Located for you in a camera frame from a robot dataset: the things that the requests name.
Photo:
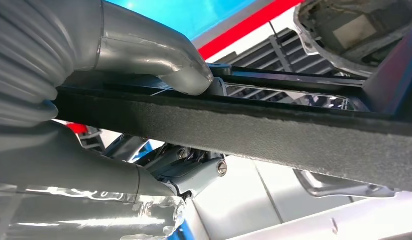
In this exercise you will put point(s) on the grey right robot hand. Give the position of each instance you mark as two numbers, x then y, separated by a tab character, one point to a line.
59	165

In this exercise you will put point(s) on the blue metal shelf rack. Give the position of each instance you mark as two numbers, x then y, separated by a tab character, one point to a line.
179	13

